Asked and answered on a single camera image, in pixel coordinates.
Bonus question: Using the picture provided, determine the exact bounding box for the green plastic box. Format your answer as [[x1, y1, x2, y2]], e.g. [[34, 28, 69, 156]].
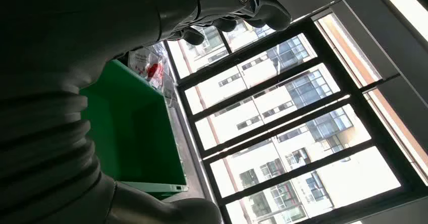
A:
[[79, 59, 189, 200]]

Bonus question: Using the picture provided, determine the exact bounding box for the metal window ledge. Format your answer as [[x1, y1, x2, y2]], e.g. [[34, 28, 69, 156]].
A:
[[167, 82, 218, 203]]

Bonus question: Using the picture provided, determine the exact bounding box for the black window frame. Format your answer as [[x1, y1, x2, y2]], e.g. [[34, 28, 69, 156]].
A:
[[164, 17, 428, 224]]

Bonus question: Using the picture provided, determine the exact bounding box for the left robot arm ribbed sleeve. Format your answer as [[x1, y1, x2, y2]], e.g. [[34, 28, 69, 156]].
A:
[[0, 89, 223, 224]]

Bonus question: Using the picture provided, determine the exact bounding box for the white ceiling light strip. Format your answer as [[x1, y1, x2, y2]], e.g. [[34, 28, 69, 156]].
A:
[[381, 0, 428, 43]]

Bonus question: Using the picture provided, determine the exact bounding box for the clear plastic package red print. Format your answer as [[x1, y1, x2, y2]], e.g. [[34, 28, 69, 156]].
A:
[[128, 47, 166, 91]]

